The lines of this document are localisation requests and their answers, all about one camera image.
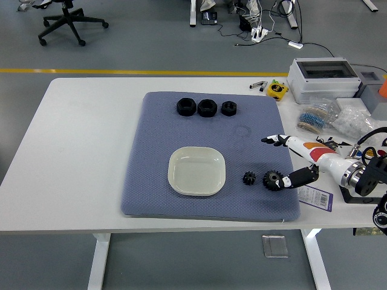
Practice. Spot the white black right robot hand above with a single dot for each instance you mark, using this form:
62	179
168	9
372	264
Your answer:
314	152

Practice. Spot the large black gear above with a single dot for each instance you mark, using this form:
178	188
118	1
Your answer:
269	179

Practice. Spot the small black gear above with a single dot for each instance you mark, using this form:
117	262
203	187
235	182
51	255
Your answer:
249	178

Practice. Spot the white coloured-button control box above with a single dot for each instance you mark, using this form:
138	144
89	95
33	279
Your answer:
370	153

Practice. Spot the white flat box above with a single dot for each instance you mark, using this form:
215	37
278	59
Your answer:
347	101

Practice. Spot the small black hex nut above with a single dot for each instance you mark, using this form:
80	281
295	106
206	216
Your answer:
229	108

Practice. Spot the large black hex nut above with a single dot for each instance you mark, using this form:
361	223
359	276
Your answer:
186	107
207	108

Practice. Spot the black small electronic module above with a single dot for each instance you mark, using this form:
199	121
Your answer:
329	141

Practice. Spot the clear bag of resistors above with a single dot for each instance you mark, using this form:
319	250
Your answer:
314	117

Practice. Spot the purple-edged label card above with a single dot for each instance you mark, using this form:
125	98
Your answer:
316	197

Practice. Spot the clear bag of white parts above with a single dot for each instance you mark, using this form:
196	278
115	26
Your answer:
353	124

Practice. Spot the yellow tape measure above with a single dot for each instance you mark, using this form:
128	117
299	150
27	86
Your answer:
276	90

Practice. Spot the green white small connector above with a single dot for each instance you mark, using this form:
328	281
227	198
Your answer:
275	81

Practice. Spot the grey plastic case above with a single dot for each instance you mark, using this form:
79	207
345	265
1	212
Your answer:
370	90

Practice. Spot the silver black small tool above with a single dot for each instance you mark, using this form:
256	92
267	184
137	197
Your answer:
257	85

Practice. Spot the orange block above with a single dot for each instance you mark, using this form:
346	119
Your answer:
384	89

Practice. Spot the clear floor plate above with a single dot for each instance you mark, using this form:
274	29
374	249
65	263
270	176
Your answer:
275	246

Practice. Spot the white table leg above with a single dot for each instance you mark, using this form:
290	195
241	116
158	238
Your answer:
98	259
316	259

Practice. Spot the white power adapter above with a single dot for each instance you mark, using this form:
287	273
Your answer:
295	44

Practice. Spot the white square dish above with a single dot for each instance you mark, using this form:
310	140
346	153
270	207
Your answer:
196	172

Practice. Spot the white power strip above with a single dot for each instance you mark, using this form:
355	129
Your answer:
260	34

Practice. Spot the white desk leg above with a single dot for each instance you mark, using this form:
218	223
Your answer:
291	16
193	13
372	5

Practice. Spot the black power brick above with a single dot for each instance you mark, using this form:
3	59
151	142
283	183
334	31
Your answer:
245	22

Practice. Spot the blue-grey textured mat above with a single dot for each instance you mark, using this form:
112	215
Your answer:
157	169

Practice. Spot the person's foot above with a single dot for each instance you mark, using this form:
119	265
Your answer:
208	4
253	6

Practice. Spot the black office chair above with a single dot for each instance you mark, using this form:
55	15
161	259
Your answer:
66	18

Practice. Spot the grey electrical enclosure box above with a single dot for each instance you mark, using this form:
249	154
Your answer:
325	81

